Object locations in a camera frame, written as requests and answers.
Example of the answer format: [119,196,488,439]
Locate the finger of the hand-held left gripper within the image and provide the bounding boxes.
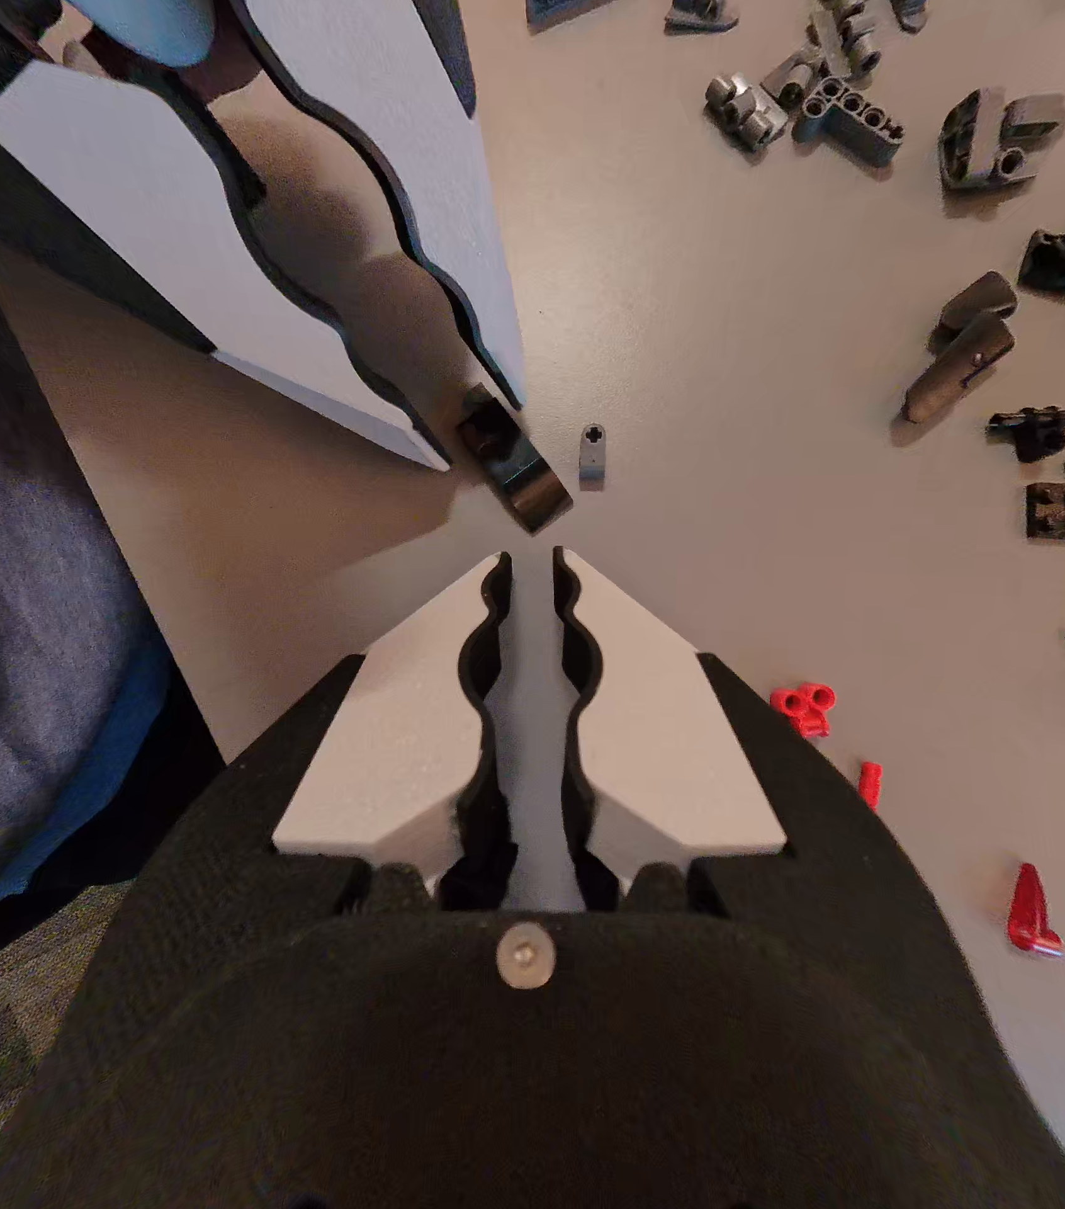
[0,59,453,472]
[229,0,528,411]

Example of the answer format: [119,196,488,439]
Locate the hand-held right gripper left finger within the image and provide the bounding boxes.
[271,551,519,913]

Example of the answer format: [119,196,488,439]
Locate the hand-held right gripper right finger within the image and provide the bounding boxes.
[550,544,789,913]

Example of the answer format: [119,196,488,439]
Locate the black plate assembly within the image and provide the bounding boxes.
[492,445,576,536]

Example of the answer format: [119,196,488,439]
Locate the small black lego piece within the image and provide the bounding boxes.
[455,382,523,467]

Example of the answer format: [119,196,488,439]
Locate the scattered red lego pins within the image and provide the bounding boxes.
[769,682,1065,959]

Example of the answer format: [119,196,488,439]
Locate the pile of black lego pieces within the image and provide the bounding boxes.
[901,202,1065,549]

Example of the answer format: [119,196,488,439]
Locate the pile of dark grey pieces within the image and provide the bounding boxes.
[664,0,1065,196]

